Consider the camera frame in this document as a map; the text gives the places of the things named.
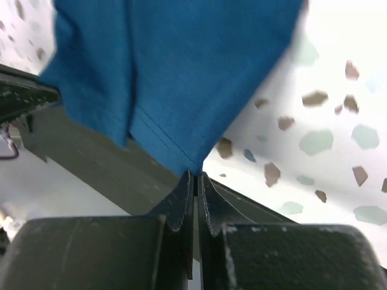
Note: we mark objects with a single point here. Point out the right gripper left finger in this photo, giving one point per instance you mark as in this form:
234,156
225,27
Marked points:
151,251

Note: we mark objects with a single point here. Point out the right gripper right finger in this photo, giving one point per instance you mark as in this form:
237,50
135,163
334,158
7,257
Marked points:
237,253

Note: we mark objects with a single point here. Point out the blue mickey t shirt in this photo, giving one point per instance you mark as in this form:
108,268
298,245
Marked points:
171,75

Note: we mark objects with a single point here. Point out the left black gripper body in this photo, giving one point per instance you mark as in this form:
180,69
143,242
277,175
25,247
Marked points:
21,94

